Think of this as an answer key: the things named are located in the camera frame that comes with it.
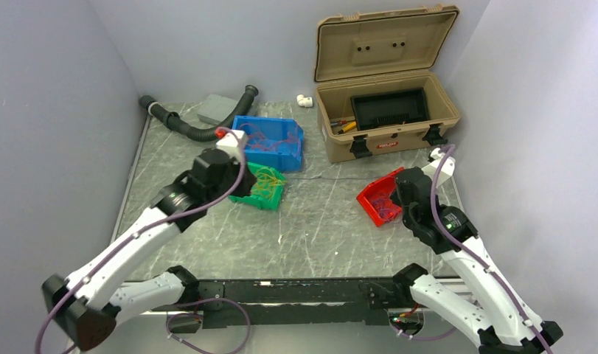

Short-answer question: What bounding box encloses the green plastic bin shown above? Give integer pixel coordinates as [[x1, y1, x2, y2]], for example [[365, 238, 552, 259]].
[[229, 162, 287, 210]]

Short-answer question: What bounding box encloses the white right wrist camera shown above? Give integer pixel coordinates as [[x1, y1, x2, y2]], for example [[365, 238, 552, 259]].
[[421, 147, 456, 187]]

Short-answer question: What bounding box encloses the white pipe elbow fitting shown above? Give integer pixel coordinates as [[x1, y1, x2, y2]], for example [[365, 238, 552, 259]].
[[296, 94, 313, 108]]

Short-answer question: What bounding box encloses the red plastic bin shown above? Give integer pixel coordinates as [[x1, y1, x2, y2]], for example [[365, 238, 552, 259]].
[[356, 167, 404, 227]]

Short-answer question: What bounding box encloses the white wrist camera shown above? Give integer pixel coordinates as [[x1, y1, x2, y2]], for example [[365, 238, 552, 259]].
[[421, 147, 456, 187], [215, 129, 248, 163]]

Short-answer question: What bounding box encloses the tan plastic toolbox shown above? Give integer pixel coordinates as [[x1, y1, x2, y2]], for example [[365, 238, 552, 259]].
[[313, 4, 460, 163]]

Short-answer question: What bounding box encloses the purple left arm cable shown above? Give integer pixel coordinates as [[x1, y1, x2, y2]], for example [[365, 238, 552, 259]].
[[35, 128, 248, 354]]

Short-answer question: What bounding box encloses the black toolbox tray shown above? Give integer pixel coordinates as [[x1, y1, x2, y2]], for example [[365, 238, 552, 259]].
[[350, 88, 430, 131]]

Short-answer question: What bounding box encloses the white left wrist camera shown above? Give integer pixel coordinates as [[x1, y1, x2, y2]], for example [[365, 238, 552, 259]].
[[215, 129, 248, 163]]

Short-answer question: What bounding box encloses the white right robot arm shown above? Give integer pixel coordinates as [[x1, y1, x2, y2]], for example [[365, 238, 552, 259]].
[[391, 167, 563, 353]]

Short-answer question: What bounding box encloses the black corrugated hose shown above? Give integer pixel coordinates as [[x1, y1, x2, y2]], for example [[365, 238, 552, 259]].
[[139, 85, 260, 143]]

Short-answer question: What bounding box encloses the yellow thin cable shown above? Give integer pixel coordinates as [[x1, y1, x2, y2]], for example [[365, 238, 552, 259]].
[[247, 167, 288, 201]]

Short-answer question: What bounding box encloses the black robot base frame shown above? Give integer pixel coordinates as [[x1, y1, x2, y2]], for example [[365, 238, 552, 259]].
[[149, 265, 439, 336]]

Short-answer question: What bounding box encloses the grey flat block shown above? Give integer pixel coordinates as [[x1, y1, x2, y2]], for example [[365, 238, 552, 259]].
[[197, 94, 238, 125]]

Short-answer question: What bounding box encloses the yellow handled screwdriver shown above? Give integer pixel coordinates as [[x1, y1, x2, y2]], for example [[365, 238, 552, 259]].
[[330, 119, 357, 135]]

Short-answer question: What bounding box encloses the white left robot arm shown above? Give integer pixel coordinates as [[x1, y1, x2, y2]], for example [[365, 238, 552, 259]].
[[35, 147, 256, 353]]

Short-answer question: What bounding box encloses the blue plastic bin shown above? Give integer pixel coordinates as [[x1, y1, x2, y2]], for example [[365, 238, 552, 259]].
[[232, 116, 305, 173]]

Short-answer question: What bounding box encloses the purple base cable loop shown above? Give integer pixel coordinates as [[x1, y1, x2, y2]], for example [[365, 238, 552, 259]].
[[165, 296, 252, 354]]

